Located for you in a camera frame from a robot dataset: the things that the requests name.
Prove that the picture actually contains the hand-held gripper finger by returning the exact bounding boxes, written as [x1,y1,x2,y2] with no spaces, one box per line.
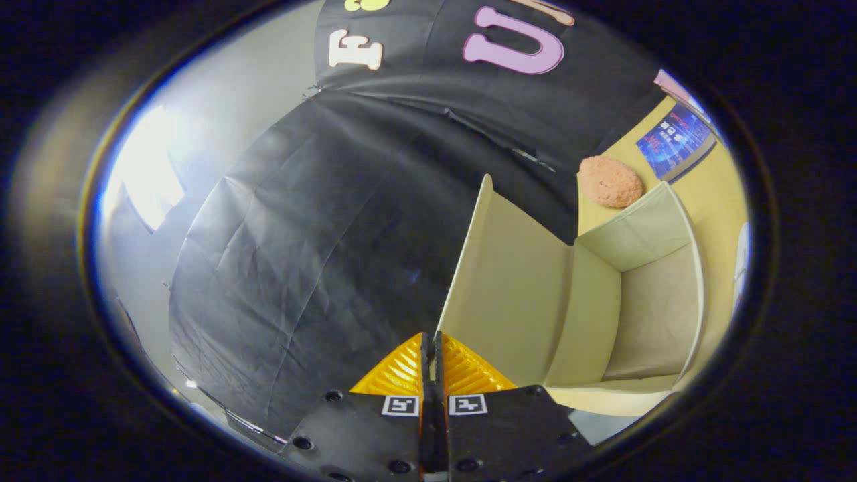
[433,331,595,482]
[280,331,431,482]

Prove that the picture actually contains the beige fabric storage box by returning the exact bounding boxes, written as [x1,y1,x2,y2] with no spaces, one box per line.
[437,174,705,417]

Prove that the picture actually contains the black backdrop cloth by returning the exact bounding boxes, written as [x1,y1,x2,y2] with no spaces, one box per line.
[167,0,670,443]

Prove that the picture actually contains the orange round sponge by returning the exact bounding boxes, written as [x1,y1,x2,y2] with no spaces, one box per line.
[578,155,645,209]

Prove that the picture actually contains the blue cover book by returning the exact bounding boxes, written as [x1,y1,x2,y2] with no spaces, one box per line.
[636,104,718,183]

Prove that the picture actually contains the ceiling light panel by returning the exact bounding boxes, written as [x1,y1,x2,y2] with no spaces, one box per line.
[110,107,186,232]

